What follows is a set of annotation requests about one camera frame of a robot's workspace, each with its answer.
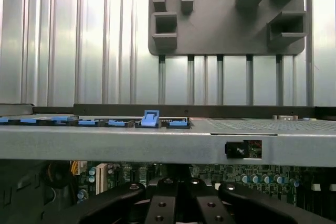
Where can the green motherboard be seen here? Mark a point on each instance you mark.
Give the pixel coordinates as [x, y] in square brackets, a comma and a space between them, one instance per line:
[236, 170]

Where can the grey parts rack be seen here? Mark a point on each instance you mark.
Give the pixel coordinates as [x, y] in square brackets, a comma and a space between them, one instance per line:
[223, 24]

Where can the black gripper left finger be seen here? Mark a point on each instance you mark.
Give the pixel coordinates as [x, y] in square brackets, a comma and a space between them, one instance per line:
[162, 205]

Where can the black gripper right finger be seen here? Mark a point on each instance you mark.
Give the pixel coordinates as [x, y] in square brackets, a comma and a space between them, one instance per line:
[210, 208]

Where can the open dark PC case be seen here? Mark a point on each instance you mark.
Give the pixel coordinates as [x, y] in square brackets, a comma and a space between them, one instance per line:
[131, 142]

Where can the white expansion slot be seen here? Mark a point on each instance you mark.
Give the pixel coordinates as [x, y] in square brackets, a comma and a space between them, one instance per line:
[99, 179]

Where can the white power connector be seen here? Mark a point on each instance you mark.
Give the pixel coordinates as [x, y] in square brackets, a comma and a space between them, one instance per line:
[82, 167]

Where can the grey rear port connector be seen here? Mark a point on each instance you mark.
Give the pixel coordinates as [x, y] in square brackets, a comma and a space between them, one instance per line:
[284, 117]

